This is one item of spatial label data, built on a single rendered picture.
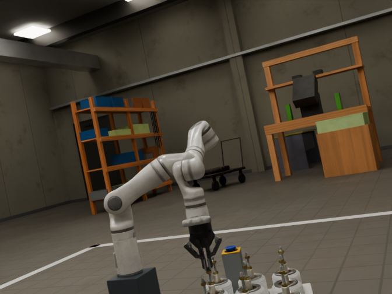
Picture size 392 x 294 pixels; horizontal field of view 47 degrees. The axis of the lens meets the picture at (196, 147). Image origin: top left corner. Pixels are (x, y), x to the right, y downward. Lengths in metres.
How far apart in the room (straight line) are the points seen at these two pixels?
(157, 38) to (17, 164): 4.75
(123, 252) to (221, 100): 9.19
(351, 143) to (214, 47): 5.37
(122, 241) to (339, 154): 5.09
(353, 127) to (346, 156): 0.41
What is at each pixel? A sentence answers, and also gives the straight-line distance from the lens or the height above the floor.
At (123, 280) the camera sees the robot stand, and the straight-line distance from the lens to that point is 1.78.
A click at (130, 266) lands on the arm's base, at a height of 0.34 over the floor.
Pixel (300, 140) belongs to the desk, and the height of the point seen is 0.55.
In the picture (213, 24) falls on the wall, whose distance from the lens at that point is 11.08.
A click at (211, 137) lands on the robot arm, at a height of 0.76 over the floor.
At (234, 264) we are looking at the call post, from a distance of 1.78.
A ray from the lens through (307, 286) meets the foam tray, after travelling 1.69.
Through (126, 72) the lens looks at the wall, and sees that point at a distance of 12.10.
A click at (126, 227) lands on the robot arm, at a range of 1.77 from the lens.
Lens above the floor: 0.71
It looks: 1 degrees up
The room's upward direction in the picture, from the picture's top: 11 degrees counter-clockwise
